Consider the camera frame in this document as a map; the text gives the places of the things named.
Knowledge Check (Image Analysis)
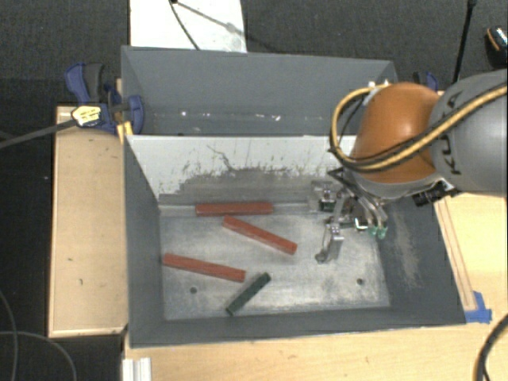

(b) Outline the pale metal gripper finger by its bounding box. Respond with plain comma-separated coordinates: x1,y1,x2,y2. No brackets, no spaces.
314,223,346,265
311,180,336,214

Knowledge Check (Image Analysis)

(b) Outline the red-brown flat block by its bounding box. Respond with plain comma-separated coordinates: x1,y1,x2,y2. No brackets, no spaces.
194,201,275,218
161,252,248,283
221,214,299,256

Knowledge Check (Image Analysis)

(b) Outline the grey metal bin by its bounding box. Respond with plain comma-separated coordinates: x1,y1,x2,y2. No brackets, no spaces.
120,45,468,349

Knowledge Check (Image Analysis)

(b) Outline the dark green flat block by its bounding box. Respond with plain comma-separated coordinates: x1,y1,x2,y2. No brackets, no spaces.
225,271,273,318

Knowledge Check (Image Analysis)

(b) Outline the pale wood board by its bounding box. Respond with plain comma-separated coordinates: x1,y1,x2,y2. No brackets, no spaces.
47,105,130,339

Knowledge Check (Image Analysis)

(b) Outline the black cylinder on white bracket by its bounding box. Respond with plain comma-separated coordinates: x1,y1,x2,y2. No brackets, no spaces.
411,179,456,208

